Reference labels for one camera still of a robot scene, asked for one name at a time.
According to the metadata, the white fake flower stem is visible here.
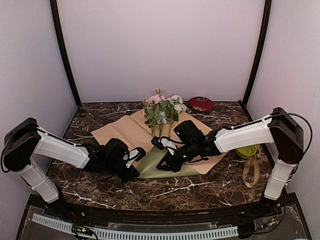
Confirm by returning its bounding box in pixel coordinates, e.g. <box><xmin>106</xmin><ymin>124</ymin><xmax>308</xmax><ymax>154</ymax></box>
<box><xmin>166</xmin><ymin>94</ymin><xmax>188</xmax><ymax>137</ymax></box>

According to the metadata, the white slotted cable duct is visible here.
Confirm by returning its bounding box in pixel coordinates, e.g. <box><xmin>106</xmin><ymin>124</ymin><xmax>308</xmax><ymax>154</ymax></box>
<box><xmin>31</xmin><ymin>213</ymin><xmax>239</xmax><ymax>240</ymax></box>

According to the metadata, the tan ribbon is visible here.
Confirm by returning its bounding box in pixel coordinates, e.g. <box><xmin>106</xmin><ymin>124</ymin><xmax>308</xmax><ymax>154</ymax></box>
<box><xmin>242</xmin><ymin>151</ymin><xmax>260</xmax><ymax>189</ymax></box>

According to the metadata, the blue fake flower stem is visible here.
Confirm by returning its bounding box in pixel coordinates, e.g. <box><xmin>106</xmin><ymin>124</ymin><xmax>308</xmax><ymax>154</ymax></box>
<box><xmin>157</xmin><ymin>111</ymin><xmax>167</xmax><ymax>137</ymax></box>

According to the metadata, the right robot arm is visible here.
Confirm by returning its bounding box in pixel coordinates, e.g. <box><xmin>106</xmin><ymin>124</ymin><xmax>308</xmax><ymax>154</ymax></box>
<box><xmin>151</xmin><ymin>107</ymin><xmax>310</xmax><ymax>217</ymax></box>

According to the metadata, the lime green plastic bowl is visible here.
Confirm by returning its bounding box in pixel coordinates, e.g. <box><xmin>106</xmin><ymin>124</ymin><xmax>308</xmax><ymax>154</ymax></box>
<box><xmin>235</xmin><ymin>145</ymin><xmax>258</xmax><ymax>159</ymax></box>

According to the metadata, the red floral plate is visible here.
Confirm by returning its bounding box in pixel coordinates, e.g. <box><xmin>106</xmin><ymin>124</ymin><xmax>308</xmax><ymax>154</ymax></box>
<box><xmin>188</xmin><ymin>96</ymin><xmax>214</xmax><ymax>112</ymax></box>

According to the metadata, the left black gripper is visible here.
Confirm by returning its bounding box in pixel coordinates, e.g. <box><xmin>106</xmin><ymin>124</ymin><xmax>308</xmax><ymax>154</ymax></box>
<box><xmin>104</xmin><ymin>158</ymin><xmax>140</xmax><ymax>184</ymax></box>

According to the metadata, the right black frame post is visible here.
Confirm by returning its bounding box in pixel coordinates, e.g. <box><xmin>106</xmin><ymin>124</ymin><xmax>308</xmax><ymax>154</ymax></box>
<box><xmin>241</xmin><ymin>0</ymin><xmax>272</xmax><ymax>108</ymax></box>

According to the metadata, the pale pink fake flower stem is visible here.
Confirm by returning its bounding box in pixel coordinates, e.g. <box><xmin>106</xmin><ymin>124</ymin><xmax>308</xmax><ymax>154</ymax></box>
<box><xmin>142</xmin><ymin>100</ymin><xmax>160</xmax><ymax>137</ymax></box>

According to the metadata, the pink rose fake flower stem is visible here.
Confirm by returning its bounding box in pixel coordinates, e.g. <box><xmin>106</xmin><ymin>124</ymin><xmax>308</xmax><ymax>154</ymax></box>
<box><xmin>146</xmin><ymin>87</ymin><xmax>166</xmax><ymax>131</ymax></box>

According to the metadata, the black frame post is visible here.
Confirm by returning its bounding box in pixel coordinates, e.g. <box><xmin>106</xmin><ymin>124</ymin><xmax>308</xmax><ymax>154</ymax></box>
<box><xmin>49</xmin><ymin>0</ymin><xmax>82</xmax><ymax>108</ymax></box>
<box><xmin>241</xmin><ymin>0</ymin><xmax>272</xmax><ymax>108</ymax></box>

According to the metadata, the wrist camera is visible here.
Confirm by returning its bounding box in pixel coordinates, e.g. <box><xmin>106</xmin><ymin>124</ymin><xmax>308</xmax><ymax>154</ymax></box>
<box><xmin>151</xmin><ymin>136</ymin><xmax>178</xmax><ymax>155</ymax></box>
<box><xmin>122</xmin><ymin>147</ymin><xmax>147</xmax><ymax>169</ymax></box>

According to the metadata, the black front table rail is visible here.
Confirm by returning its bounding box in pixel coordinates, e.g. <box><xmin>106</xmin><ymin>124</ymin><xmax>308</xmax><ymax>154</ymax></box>
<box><xmin>66</xmin><ymin>202</ymin><xmax>261</xmax><ymax>225</ymax></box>

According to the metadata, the left black frame post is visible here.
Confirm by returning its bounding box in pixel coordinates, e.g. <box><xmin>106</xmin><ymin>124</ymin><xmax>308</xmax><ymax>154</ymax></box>
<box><xmin>49</xmin><ymin>0</ymin><xmax>82</xmax><ymax>108</ymax></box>

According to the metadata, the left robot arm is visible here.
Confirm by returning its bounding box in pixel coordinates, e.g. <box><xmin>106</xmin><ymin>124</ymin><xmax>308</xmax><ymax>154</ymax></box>
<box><xmin>0</xmin><ymin>117</ymin><xmax>146</xmax><ymax>218</ymax></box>

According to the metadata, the green and pink wrapping paper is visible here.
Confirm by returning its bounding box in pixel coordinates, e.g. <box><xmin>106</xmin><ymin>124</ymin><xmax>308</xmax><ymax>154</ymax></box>
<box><xmin>90</xmin><ymin>109</ymin><xmax>228</xmax><ymax>179</ymax></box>

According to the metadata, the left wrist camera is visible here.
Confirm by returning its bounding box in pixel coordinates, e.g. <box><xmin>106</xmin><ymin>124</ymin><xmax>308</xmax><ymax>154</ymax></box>
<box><xmin>122</xmin><ymin>147</ymin><xmax>147</xmax><ymax>169</ymax></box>

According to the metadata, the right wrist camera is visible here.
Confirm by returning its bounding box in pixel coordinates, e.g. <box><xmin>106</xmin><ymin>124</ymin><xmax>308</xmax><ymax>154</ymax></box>
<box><xmin>151</xmin><ymin>136</ymin><xmax>178</xmax><ymax>155</ymax></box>

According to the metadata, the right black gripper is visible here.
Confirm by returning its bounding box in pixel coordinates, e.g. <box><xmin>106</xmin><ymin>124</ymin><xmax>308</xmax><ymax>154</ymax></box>
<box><xmin>157</xmin><ymin>140</ymin><xmax>199</xmax><ymax>172</ymax></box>

